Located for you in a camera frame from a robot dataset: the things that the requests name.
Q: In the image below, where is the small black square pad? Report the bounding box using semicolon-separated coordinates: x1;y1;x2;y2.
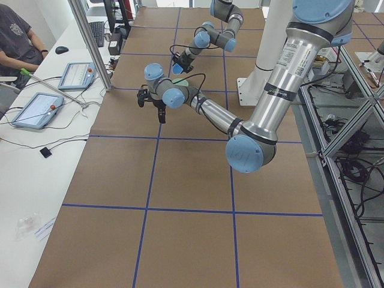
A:
40;147;52;158

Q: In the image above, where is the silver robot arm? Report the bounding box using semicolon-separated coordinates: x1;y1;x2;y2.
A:
137;1;354;173
172;0;244;75

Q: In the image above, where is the black keyboard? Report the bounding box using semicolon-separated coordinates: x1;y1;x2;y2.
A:
89;21;104;47

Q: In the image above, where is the clear plastic bag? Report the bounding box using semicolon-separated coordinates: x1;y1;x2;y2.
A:
15;212;41;241

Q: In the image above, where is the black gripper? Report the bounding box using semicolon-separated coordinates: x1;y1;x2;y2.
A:
173;50;194;73
137;85;166;124

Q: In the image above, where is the far blue teach pendant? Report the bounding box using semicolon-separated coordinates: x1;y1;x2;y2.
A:
58;62;96;91

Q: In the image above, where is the light blue plastic cup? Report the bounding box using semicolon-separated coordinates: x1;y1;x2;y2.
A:
172;63;184;75

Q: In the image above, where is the blue teach pendant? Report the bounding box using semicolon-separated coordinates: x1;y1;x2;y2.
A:
58;62;96;91
11;92;64;130

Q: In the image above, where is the black computer mouse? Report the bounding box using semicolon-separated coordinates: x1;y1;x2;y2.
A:
55;46;69;55

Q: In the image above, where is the black box with white label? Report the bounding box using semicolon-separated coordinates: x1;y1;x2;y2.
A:
108;33;122;56

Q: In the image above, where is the seated person in grey shirt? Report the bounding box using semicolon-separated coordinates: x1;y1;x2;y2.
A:
1;4;49;89

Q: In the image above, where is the light green bowl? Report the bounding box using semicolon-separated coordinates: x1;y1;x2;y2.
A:
172;78;189;88

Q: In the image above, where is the near blue teach pendant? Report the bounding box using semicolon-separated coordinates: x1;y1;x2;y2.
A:
11;92;64;130

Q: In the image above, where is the aluminium frame post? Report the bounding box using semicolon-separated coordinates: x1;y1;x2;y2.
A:
68;0;112;92

